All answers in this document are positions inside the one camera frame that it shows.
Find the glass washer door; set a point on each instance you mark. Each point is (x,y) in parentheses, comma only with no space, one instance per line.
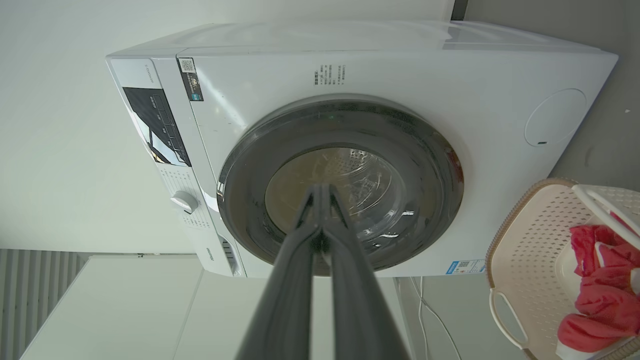
(240,200)

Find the white cabinet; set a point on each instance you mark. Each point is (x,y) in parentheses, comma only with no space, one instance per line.
(125,310)

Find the round white filter cover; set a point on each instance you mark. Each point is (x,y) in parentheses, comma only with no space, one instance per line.
(555,117)

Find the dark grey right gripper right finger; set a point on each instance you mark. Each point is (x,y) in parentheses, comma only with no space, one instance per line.
(355,300)

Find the black glossy control display panel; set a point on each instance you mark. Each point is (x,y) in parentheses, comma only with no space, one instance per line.
(157,125)

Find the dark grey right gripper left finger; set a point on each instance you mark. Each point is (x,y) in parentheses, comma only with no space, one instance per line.
(285,290)

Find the white washing machine control knob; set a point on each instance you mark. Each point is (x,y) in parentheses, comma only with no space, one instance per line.
(184,202)

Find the black QR code sticker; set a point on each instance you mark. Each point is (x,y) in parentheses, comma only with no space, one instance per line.
(190,80)

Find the white front-load washing machine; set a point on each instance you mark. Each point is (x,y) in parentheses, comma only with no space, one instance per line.
(400,70)

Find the cream perforated laundry basket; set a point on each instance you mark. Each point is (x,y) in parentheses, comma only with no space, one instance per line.
(530,250)

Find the blue energy label sticker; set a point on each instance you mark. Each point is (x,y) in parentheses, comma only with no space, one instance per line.
(465,267)

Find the red and white garment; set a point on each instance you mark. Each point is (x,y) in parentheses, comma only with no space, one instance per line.
(600,290)

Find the grey ribbed radiator panel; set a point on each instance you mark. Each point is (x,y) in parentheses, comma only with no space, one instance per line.
(30,290)

